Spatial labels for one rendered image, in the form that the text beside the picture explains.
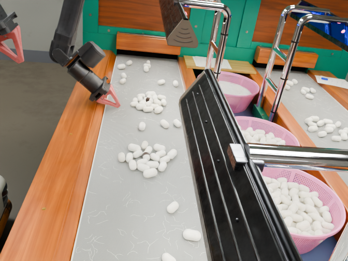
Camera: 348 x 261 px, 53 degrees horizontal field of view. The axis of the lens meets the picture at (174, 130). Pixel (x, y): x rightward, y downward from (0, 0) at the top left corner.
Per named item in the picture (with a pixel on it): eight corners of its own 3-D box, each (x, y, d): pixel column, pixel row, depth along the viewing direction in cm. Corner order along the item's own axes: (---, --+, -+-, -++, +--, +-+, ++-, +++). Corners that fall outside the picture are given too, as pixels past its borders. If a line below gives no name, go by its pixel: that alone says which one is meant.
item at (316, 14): (265, 136, 129) (302, 14, 107) (251, 112, 147) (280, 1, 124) (313, 140, 132) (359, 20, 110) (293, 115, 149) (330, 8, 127)
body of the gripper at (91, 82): (110, 78, 120) (93, 63, 117) (106, 90, 111) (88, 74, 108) (97, 90, 121) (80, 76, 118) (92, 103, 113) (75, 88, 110)
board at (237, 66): (186, 68, 157) (186, 65, 157) (183, 57, 170) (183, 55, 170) (256, 74, 162) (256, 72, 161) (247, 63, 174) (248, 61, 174)
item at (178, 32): (167, 45, 88) (170, 16, 85) (158, 1, 142) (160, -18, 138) (197, 48, 89) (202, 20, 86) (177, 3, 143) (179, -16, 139)
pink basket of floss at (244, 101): (231, 123, 135) (236, 101, 131) (181, 98, 150) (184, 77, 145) (265, 106, 153) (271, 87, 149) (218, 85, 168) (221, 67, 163)
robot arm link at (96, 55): (58, 52, 115) (49, 54, 107) (81, 27, 113) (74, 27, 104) (85, 78, 117) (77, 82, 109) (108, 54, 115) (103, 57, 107)
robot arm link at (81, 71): (65, 67, 114) (62, 71, 109) (80, 52, 112) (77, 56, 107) (82, 81, 117) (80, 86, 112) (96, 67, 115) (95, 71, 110)
